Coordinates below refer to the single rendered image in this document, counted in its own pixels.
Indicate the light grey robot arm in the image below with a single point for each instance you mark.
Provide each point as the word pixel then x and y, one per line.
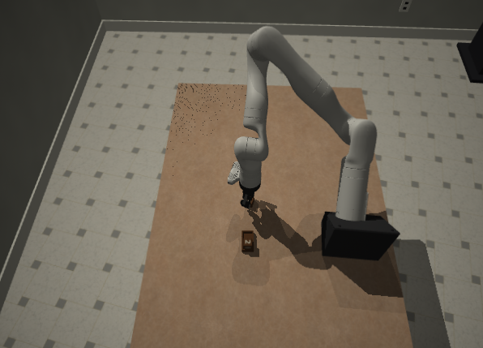
pixel 268 44

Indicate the brown wooden tray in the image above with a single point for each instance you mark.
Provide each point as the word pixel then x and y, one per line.
pixel 247 234

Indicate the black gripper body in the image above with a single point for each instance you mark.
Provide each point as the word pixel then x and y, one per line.
pixel 248 191

